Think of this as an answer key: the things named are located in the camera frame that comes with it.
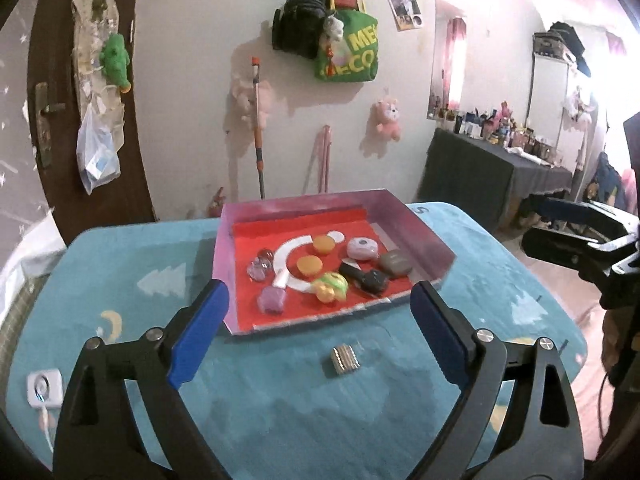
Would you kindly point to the yellow and green toy figure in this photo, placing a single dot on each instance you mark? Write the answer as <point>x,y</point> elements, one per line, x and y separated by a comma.
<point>330,287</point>

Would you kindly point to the glass bottle with brown cap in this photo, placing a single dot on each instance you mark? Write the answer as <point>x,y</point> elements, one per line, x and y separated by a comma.
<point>257,269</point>

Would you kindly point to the purple nail polish bottle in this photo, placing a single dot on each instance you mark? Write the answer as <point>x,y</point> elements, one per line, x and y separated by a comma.
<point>272,301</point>

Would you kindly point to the grey brown stone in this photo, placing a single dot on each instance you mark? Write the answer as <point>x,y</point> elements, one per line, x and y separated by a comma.
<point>395,262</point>

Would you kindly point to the red cardboard box tray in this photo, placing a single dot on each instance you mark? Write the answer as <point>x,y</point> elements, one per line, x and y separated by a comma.
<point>250,232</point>

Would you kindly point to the pale pink plush toy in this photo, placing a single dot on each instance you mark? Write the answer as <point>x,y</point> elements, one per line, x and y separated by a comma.
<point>245,100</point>

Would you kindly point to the bundle of clear plastic bags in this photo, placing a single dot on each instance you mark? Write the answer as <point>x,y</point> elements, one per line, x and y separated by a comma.
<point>92,35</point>

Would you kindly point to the white square device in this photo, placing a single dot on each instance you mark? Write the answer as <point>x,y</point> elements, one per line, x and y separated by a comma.
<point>44,389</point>

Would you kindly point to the green plush toy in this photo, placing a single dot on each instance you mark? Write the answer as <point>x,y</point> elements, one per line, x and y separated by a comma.
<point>116,57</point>

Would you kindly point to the clear plastic bag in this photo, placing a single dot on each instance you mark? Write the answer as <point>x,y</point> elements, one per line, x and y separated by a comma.
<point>97,160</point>

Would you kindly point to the white sheet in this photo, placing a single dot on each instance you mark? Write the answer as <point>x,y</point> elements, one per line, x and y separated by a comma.
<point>30,245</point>

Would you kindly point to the table with black cloth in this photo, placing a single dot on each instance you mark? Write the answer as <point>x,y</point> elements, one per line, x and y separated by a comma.
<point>475,180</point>

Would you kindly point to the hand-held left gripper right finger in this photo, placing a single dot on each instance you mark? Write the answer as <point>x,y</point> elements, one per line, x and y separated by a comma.
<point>440,330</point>

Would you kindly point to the orange round fruit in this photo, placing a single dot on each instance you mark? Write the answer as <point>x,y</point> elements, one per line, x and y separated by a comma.
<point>309,264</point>

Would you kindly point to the row of cosmetic bottles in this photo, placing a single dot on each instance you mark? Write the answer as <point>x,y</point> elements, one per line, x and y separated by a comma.
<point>500,130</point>

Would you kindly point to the green fabric bag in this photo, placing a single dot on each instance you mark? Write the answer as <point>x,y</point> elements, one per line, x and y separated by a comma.
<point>350,60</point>

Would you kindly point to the white cabinet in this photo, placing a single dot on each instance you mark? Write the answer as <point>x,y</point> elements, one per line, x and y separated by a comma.
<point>547,105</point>

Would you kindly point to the dark brown door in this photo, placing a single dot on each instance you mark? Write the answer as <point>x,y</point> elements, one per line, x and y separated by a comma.
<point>60,180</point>

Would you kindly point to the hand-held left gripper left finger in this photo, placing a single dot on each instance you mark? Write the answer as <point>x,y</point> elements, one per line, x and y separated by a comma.
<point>197,335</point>

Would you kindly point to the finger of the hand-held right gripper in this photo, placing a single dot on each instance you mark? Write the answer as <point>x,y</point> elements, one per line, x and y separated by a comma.
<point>555,247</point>
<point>567,210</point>

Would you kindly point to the wall photo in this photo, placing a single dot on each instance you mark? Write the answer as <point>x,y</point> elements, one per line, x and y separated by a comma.
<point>404,9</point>

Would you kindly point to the person's right hand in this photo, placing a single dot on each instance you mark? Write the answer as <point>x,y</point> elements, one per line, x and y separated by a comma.
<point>616,342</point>

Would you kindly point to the black items on cabinet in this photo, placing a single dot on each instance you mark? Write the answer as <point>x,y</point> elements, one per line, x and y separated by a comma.
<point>565,42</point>

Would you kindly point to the orange and white mop stick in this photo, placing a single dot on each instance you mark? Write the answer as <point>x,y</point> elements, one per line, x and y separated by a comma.
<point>258,130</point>

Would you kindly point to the black bag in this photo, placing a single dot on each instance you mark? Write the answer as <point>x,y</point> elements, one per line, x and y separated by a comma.
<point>300,20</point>

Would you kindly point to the black rectangular device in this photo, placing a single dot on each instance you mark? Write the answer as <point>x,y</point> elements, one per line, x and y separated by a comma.
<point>370,280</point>

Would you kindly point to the pink sticks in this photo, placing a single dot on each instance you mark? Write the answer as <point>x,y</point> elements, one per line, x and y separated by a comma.
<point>324,160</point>

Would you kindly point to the wall mirror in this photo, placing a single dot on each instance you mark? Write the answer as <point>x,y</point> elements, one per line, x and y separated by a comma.
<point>452,60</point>

